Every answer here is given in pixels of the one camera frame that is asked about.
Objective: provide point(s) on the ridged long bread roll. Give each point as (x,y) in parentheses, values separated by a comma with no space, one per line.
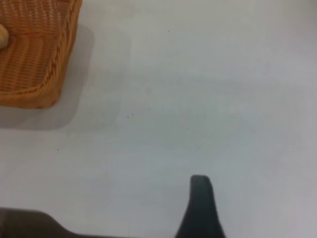
(3,36)

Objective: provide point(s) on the yellow woven wicker basket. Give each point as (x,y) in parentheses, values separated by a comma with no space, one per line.
(32,49)

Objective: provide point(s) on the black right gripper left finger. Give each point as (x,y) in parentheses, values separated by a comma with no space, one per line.
(29,224)

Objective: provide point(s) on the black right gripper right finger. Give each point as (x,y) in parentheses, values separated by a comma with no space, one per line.
(200,210)

